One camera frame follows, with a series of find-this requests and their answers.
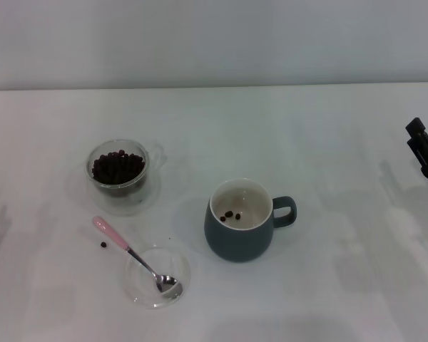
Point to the clear double-wall glass cup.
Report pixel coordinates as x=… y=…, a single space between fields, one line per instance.
x=142 y=181

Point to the pile of dark coffee beans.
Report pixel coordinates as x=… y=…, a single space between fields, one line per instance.
x=119 y=169

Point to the dark green ceramic mug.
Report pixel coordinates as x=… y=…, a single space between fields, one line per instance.
x=235 y=246

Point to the clear glass saucer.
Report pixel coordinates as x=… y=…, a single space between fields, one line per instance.
x=114 y=210

